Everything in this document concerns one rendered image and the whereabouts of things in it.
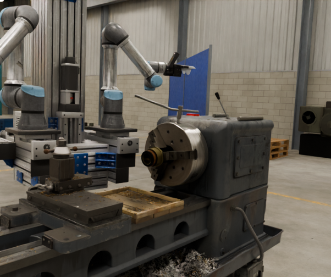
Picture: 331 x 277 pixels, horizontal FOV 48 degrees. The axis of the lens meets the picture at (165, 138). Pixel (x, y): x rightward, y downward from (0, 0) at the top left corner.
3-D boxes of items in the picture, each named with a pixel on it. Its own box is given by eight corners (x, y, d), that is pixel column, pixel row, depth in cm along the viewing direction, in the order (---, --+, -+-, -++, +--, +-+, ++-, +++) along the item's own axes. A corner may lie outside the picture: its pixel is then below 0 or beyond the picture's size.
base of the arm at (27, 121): (13, 127, 198) (13, 109, 197) (41, 127, 208) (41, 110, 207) (23, 130, 187) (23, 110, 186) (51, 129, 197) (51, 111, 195)
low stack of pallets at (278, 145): (259, 151, 1044) (260, 136, 1040) (288, 155, 991) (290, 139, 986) (238, 155, 948) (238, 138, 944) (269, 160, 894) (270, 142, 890)
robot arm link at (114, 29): (117, 15, 217) (168, 79, 232) (114, 18, 228) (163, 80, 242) (103, 27, 216) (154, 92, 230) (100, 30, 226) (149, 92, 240)
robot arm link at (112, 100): (104, 111, 220) (105, 88, 219) (101, 110, 233) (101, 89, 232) (124, 112, 224) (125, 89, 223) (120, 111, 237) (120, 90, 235)
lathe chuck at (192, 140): (152, 173, 200) (160, 116, 194) (198, 192, 180) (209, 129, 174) (140, 176, 193) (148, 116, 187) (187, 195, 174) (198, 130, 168)
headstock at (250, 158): (208, 171, 256) (210, 115, 252) (272, 183, 225) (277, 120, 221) (149, 183, 211) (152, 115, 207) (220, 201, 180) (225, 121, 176)
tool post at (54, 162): (65, 176, 150) (65, 151, 149) (76, 179, 145) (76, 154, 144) (49, 178, 144) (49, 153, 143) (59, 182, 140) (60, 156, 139)
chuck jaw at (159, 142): (165, 151, 185) (155, 131, 189) (171, 146, 182) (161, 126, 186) (150, 153, 177) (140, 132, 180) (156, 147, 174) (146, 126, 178)
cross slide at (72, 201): (56, 192, 162) (56, 181, 161) (123, 214, 134) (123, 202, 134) (20, 198, 149) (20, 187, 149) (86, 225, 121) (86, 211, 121)
